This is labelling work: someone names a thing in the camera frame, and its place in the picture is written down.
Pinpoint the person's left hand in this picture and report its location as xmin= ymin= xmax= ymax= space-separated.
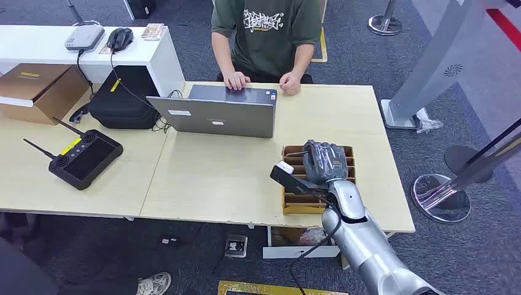
xmin=279 ymin=71 xmax=302 ymax=97

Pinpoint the person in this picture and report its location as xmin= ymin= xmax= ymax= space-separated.
xmin=210 ymin=0 xmax=323 ymax=97

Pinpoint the white sneaker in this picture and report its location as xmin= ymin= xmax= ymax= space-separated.
xmin=135 ymin=272 xmax=173 ymax=295

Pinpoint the white shelf under table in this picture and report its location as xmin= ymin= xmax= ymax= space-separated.
xmin=262 ymin=226 xmax=342 ymax=260

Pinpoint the small floor socket box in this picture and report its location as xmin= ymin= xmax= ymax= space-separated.
xmin=224 ymin=234 xmax=249 ymax=259

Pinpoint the wooden slotted card holder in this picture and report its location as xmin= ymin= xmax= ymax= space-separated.
xmin=281 ymin=144 xmax=358 ymax=215

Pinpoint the grey laptop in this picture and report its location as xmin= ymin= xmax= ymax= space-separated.
xmin=146 ymin=84 xmax=278 ymax=140

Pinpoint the grey kiosk stand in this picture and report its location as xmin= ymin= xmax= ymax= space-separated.
xmin=380 ymin=0 xmax=509 ymax=131

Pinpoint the black remote controller with antennas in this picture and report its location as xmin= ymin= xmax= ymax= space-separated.
xmin=22 ymin=117 xmax=124 ymax=191

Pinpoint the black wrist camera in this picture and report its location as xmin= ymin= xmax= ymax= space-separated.
xmin=269 ymin=161 xmax=329 ymax=195

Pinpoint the person's hand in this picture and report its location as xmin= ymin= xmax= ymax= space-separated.
xmin=223 ymin=71 xmax=251 ymax=92
xmin=279 ymin=71 xmax=302 ymax=97

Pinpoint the black computer mouse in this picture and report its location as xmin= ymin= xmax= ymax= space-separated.
xmin=106 ymin=26 xmax=135 ymax=53

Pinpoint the white cabinet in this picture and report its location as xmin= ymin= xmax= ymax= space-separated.
xmin=0 ymin=24 xmax=186 ymax=98

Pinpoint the chrome stanchion base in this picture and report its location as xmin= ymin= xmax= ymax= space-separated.
xmin=410 ymin=138 xmax=521 ymax=224
xmin=367 ymin=0 xmax=403 ymax=37

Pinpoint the black stanchion base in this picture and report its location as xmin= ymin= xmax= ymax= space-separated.
xmin=444 ymin=118 xmax=521 ymax=184

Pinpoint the black mouse cable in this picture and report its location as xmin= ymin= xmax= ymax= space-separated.
xmin=109 ymin=49 xmax=184 ymax=135

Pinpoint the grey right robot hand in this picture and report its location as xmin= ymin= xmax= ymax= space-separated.
xmin=302 ymin=140 xmax=349 ymax=186

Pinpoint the person's right hand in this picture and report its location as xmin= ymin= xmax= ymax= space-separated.
xmin=223 ymin=71 xmax=251 ymax=92

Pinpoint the black carrying case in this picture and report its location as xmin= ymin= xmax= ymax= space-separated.
xmin=88 ymin=65 xmax=160 ymax=130

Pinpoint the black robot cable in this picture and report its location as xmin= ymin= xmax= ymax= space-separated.
xmin=288 ymin=191 xmax=343 ymax=295

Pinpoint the brown cardboard box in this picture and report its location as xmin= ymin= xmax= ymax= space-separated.
xmin=0 ymin=63 xmax=90 ymax=126

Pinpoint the grey router box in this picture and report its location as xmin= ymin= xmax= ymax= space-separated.
xmin=64 ymin=24 xmax=106 ymax=52

